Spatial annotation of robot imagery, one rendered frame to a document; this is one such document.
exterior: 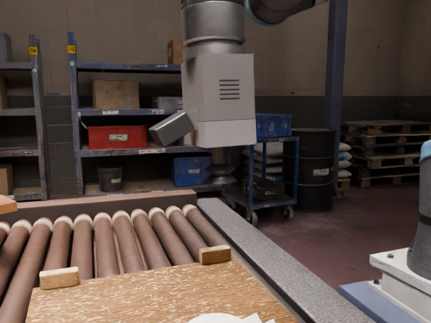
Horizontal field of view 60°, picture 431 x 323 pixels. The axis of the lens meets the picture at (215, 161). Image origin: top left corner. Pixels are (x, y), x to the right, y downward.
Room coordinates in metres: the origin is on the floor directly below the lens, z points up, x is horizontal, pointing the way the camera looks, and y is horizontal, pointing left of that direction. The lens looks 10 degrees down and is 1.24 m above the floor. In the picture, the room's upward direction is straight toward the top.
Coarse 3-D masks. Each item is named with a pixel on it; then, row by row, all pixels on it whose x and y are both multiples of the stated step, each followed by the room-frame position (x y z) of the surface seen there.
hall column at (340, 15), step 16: (336, 0) 4.52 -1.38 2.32; (336, 16) 4.52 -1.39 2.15; (336, 32) 4.52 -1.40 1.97; (336, 48) 4.52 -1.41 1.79; (336, 64) 4.52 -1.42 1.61; (336, 80) 4.53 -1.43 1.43; (336, 96) 4.53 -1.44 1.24; (336, 112) 4.54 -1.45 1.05; (336, 128) 4.54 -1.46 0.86; (336, 144) 4.55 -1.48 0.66; (336, 160) 4.55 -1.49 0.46; (336, 176) 4.55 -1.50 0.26; (336, 192) 4.46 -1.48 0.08
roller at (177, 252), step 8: (152, 208) 1.05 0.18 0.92; (152, 216) 1.00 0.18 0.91; (160, 216) 0.97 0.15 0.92; (152, 224) 1.00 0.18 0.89; (160, 224) 0.92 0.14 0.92; (168, 224) 0.91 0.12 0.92; (160, 232) 0.88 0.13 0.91; (168, 232) 0.85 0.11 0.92; (160, 240) 0.87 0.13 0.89; (168, 240) 0.81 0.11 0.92; (176, 240) 0.80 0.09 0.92; (168, 248) 0.78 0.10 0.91; (176, 248) 0.76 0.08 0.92; (184, 248) 0.76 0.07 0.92; (176, 256) 0.73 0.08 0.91; (184, 256) 0.71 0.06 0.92; (176, 264) 0.70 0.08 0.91; (184, 264) 0.68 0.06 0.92
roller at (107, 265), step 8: (96, 216) 0.98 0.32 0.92; (104, 216) 0.97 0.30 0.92; (96, 224) 0.93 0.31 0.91; (104, 224) 0.91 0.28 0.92; (96, 232) 0.88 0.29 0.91; (104, 232) 0.85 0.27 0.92; (96, 240) 0.83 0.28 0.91; (104, 240) 0.80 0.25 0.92; (112, 240) 0.82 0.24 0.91; (96, 248) 0.79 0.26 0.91; (104, 248) 0.76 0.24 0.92; (112, 248) 0.77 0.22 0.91; (96, 256) 0.75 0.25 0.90; (104, 256) 0.72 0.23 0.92; (112, 256) 0.72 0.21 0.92; (104, 264) 0.68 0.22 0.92; (112, 264) 0.68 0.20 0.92; (104, 272) 0.65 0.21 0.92; (112, 272) 0.65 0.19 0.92
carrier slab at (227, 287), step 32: (64, 288) 0.56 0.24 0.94; (96, 288) 0.56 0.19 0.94; (128, 288) 0.56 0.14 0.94; (160, 288) 0.56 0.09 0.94; (192, 288) 0.56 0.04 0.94; (224, 288) 0.56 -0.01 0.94; (256, 288) 0.56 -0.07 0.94; (32, 320) 0.47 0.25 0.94; (64, 320) 0.47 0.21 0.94; (96, 320) 0.47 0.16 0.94; (128, 320) 0.47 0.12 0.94; (160, 320) 0.47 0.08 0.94; (288, 320) 0.47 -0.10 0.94
